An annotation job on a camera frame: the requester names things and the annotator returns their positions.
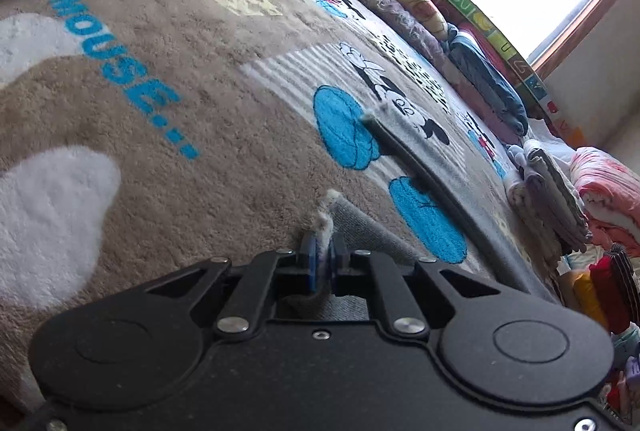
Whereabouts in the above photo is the red cloth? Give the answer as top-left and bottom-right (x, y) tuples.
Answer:
(589, 245), (640, 329)

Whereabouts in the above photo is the blue folded quilt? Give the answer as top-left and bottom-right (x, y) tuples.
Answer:
(446, 27), (530, 138)

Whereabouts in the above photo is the printed cartoon blanket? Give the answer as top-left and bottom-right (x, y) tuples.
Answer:
(0, 0), (563, 417)

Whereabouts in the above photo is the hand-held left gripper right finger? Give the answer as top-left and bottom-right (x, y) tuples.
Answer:
(327, 232), (502, 340)

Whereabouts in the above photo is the yellow cloth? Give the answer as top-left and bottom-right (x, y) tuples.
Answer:
(570, 270), (610, 333)

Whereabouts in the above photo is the colourful letter play mat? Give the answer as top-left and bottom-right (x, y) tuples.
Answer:
(371, 0), (587, 143)

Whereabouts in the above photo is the pink floral quilt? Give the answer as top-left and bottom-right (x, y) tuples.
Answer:
(569, 146), (640, 258)

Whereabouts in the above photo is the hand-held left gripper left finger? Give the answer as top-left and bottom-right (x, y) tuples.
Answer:
(142, 233), (324, 338)

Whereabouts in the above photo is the grey fleece garment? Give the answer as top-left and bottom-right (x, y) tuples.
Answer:
(300, 108), (558, 312)

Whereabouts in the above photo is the stack of folded clothes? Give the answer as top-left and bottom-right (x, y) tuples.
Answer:
(504, 138), (594, 264)

